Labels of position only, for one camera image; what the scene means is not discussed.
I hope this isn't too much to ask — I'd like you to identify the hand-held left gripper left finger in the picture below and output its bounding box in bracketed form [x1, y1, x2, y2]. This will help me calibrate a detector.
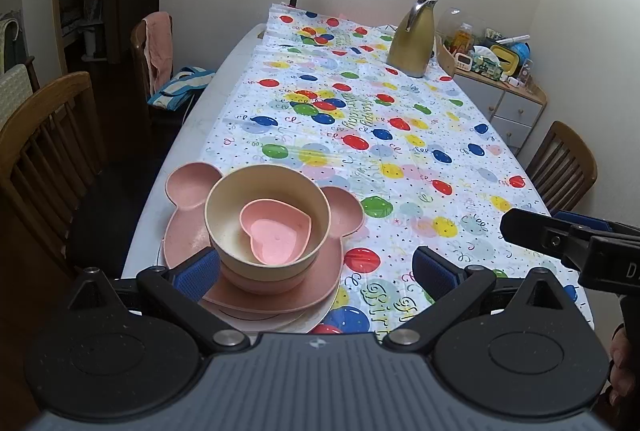
[65, 248, 251, 357]

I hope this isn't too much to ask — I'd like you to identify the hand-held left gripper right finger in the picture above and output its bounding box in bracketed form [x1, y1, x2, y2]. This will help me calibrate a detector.
[381, 247, 576, 354]

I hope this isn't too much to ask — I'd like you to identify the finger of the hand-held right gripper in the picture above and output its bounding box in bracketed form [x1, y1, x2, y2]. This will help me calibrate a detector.
[552, 211, 621, 236]
[501, 208, 593, 272]

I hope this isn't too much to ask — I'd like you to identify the pink mouse-shaped plate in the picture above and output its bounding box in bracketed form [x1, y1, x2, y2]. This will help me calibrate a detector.
[164, 164, 366, 315]

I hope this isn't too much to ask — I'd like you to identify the cream bowl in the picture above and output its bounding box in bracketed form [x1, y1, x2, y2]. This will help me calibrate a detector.
[204, 164, 332, 282]

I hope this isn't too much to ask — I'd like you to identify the pink bowl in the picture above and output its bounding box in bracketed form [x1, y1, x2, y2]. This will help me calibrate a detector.
[217, 256, 321, 296]

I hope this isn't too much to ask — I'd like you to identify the pink heart-shaped dish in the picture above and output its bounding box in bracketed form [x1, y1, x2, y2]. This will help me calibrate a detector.
[239, 198, 313, 266]

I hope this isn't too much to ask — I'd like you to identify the person's right hand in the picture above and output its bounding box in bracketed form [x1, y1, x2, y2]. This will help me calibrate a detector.
[609, 326, 640, 407]

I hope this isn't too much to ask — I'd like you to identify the brown wooden chair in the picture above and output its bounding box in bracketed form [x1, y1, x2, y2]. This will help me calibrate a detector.
[131, 12, 201, 132]
[0, 71, 151, 282]
[525, 121, 598, 214]

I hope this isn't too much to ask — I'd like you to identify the white cabinet with wooden top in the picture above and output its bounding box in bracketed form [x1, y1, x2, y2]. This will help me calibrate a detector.
[435, 34, 548, 157]

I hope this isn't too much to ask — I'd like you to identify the balloon print tablecloth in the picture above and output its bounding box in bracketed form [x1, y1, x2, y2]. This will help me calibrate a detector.
[197, 4, 596, 342]

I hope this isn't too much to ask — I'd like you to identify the green tissue box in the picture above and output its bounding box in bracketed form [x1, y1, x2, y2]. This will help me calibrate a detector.
[470, 46, 502, 77]

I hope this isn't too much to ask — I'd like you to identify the yellow box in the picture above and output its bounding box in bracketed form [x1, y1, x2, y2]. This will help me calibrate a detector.
[490, 44, 521, 68]

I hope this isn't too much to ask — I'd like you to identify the striped cloth on chair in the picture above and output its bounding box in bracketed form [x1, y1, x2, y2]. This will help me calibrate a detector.
[147, 67, 216, 112]

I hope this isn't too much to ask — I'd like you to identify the orange bottle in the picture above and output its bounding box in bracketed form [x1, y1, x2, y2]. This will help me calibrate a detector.
[452, 24, 474, 54]

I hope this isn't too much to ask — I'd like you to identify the gold thermos jug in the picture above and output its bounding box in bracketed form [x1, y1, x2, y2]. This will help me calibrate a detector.
[386, 0, 439, 78]

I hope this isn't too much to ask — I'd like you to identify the clear glass jar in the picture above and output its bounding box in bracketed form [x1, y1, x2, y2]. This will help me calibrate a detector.
[440, 6, 467, 38]

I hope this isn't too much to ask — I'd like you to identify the pink cloth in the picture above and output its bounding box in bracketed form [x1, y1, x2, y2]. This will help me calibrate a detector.
[144, 11, 174, 84]

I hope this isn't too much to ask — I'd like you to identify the white quilted cushion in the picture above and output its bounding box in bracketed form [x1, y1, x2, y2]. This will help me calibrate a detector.
[0, 64, 33, 128]

